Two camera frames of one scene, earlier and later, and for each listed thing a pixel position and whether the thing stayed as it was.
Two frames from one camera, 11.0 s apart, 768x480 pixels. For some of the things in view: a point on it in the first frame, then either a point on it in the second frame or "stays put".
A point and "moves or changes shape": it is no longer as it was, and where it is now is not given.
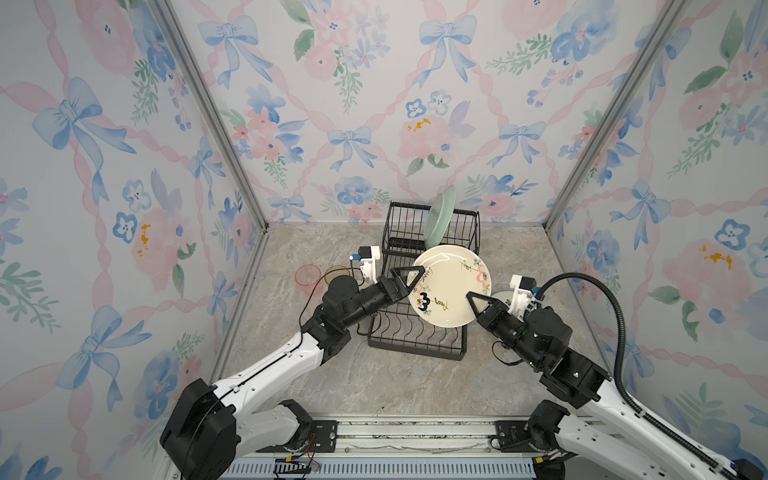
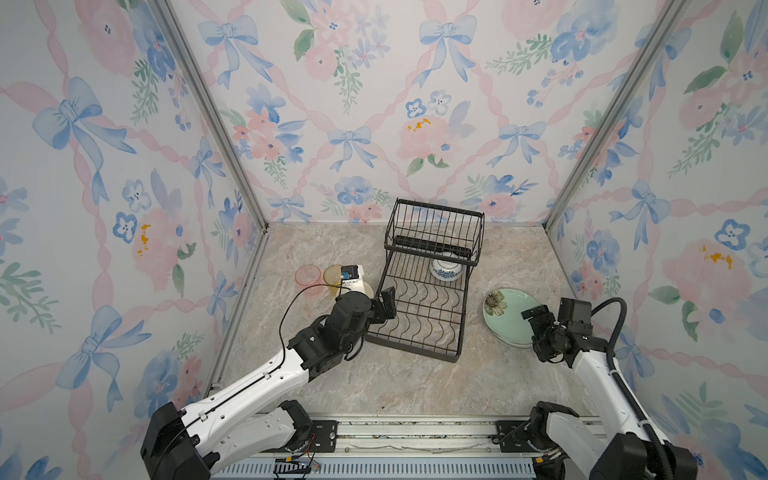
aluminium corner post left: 168,14 stays put
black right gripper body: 503,325 → 546,331
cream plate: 451,272 moves or changes shape
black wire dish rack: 404,236 stays put
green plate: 439,217 moves or changes shape
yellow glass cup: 335,271 stays put
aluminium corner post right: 669,16 stays put
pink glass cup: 308,276 stays put
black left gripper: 398,292 → 387,305
